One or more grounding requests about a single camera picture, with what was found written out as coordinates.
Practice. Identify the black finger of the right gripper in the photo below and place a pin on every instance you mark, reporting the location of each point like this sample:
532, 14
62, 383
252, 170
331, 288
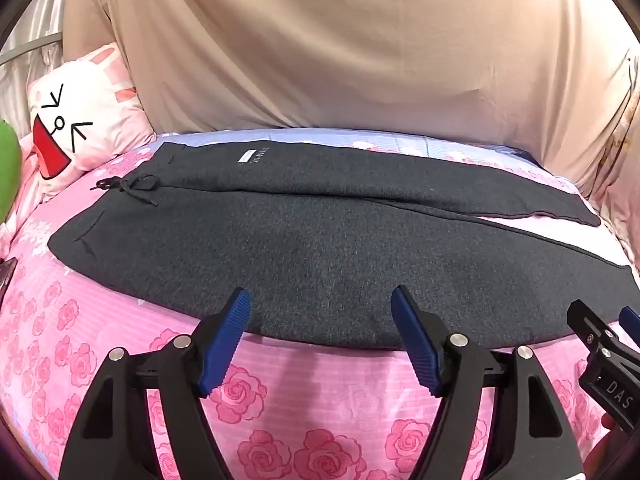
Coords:
630, 323
594, 333

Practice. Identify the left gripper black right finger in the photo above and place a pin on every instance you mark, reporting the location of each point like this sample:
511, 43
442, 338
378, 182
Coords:
529, 435

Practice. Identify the dark grey pants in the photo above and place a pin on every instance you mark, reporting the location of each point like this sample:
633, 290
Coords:
321, 236

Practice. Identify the right hand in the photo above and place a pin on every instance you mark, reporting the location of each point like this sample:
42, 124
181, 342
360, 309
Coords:
597, 455

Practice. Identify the cream floral blanket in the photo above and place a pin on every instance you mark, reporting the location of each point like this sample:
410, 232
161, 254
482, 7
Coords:
615, 189

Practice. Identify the pink rose bed sheet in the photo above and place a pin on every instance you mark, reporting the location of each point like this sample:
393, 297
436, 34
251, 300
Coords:
285, 410

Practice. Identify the beige curtain backdrop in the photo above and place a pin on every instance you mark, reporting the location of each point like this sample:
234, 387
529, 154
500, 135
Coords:
545, 76

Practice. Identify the green plush toy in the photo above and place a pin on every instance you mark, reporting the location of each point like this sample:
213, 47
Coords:
11, 157

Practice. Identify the pink cartoon rabbit pillow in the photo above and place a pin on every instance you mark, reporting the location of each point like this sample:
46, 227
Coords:
83, 114

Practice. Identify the white satin curtain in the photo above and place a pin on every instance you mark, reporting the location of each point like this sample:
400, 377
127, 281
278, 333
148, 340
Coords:
31, 47

